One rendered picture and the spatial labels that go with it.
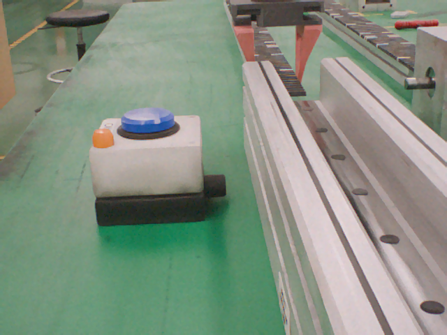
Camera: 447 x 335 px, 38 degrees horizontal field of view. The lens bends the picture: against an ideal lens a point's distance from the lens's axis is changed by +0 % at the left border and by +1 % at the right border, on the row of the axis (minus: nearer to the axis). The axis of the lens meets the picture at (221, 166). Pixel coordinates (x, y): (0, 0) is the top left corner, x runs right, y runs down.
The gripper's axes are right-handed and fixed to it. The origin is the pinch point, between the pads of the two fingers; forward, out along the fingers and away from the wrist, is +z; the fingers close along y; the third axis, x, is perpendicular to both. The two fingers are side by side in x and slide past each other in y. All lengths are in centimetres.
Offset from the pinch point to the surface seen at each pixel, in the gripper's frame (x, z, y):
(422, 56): -8.9, -3.6, 14.1
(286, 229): -46.1, -3.2, -4.8
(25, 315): -43.0, 3.0, -19.2
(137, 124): -29.6, -4.0, -13.4
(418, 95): -8.8, 0.5, 14.1
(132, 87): 12.1, 3.1, -18.3
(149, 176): -31.7, -0.8, -12.7
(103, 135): -31.3, -3.8, -15.7
